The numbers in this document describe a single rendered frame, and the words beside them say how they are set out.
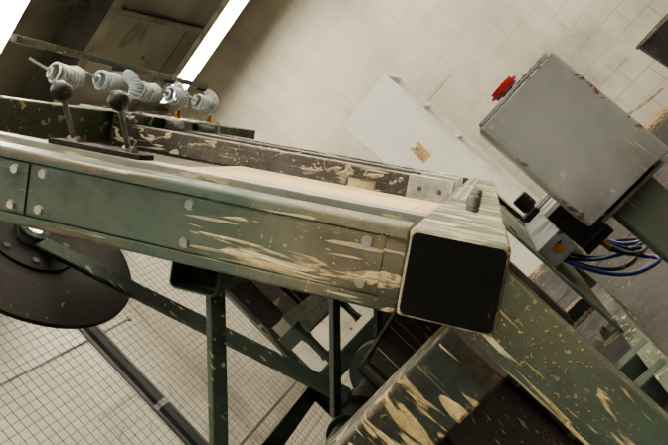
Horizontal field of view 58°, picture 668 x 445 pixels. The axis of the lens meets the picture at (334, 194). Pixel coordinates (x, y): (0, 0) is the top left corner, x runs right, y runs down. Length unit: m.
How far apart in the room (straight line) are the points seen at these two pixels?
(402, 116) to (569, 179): 4.59
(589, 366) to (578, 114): 0.29
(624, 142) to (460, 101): 5.90
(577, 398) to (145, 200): 0.60
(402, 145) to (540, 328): 4.60
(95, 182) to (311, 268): 0.33
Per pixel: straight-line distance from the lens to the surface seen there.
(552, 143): 0.73
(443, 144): 5.23
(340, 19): 6.97
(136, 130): 1.99
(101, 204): 0.90
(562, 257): 1.02
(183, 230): 0.83
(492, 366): 0.77
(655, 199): 0.78
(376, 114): 5.34
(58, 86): 1.20
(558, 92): 0.73
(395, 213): 0.99
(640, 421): 0.80
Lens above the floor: 0.89
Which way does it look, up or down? 9 degrees up
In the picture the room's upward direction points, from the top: 47 degrees counter-clockwise
